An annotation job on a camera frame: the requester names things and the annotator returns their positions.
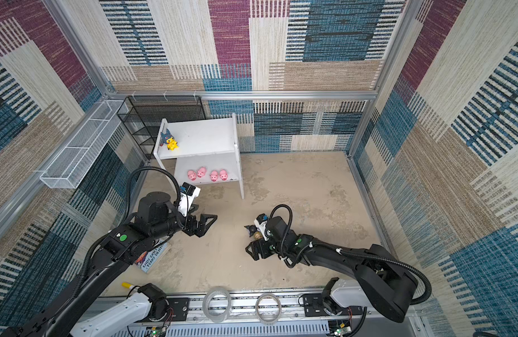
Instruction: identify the black purple bat toy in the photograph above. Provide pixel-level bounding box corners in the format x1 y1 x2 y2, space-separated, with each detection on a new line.
244 225 258 237

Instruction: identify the pink pig toy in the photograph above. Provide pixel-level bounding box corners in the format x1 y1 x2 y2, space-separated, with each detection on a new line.
187 170 197 181
210 171 221 182
197 167 207 178
219 169 229 181

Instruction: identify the yellow blue pokemon toy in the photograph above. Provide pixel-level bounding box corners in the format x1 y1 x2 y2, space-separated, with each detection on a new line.
159 129 178 151

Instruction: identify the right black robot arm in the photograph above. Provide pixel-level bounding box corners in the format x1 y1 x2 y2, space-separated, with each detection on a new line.
246 212 432 323

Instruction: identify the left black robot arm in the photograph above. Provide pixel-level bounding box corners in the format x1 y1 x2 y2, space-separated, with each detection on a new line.
2 167 218 336

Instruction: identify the white two-tier shelf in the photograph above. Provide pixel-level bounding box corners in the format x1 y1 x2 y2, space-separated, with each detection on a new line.
153 114 244 197

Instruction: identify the clear tape roll left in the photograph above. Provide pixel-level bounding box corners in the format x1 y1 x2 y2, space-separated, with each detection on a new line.
202 286 233 324

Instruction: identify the clear tape roll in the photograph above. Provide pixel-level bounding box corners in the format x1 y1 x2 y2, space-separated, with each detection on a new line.
254 293 282 326
202 286 233 324

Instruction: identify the clear tape roll right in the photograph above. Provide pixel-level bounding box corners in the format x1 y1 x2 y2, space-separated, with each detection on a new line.
254 293 282 326

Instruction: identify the colourful children's book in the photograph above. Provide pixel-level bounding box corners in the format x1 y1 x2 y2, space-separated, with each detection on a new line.
134 243 168 274

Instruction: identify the yellow white marker pen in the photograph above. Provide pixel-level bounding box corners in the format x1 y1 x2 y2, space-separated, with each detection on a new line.
121 282 135 289

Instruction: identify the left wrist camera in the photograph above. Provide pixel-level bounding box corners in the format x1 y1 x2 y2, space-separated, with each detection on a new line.
178 182 201 216

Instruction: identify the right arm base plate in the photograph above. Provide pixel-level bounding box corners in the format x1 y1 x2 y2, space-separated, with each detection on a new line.
298 293 364 317

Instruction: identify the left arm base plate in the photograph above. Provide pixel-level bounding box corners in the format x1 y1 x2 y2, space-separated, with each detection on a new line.
146 297 190 325

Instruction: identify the black wire mesh rack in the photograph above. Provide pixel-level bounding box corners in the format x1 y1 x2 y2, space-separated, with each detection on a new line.
117 95 206 160

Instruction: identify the white wire mesh basket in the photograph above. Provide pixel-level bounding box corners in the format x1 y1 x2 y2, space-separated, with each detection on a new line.
40 100 123 189

